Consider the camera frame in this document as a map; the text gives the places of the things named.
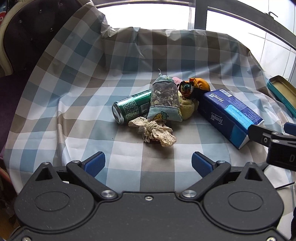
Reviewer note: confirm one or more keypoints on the small metal hook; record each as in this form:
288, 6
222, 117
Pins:
273, 13

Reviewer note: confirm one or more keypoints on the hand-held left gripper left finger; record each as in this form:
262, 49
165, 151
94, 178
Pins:
94, 164

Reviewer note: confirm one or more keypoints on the dark tufted chair cream frame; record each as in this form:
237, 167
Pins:
30, 30

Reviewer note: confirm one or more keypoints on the dark grey window frame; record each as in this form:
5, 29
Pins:
200, 14

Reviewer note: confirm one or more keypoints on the blue tissue pack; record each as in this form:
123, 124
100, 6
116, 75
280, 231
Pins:
222, 113

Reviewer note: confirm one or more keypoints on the blue beige checked tablecloth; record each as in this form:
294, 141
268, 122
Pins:
92, 81

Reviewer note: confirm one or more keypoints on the pink scrunchie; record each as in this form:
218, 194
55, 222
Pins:
177, 80

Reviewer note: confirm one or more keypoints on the dried flower sachet bag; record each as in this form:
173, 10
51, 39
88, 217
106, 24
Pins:
165, 97

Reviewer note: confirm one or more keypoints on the orange and black scrunchie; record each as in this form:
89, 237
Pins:
196, 87

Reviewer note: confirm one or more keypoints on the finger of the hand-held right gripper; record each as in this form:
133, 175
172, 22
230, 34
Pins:
291, 129
279, 150

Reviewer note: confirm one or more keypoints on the cream lace bow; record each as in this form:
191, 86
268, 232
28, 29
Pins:
155, 132

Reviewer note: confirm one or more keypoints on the green drink can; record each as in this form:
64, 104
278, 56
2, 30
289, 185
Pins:
131, 106

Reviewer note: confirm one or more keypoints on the yellow fluffy cloth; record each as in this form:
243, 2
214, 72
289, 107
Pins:
187, 109

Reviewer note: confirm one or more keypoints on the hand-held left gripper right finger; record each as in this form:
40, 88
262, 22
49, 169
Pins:
202, 164

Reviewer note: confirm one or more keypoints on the teal tin box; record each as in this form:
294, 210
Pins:
281, 90

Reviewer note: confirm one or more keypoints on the blue cloth with red circles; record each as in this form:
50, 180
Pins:
2, 11

